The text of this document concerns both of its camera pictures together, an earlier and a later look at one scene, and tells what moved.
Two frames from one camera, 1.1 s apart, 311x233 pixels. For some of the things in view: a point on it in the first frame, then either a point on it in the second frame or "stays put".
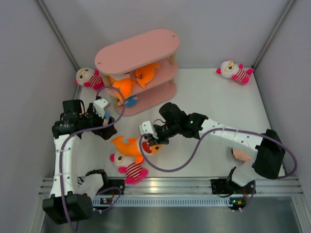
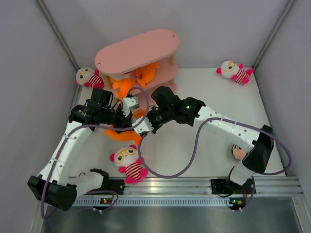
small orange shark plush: x=145 y=74 stays put
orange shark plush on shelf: x=125 y=86 stays put
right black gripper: x=158 y=139 to x=156 y=128
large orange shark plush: x=131 y=147 to x=127 y=135
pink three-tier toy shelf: x=140 y=74 stays put
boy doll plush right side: x=240 y=155 stays put
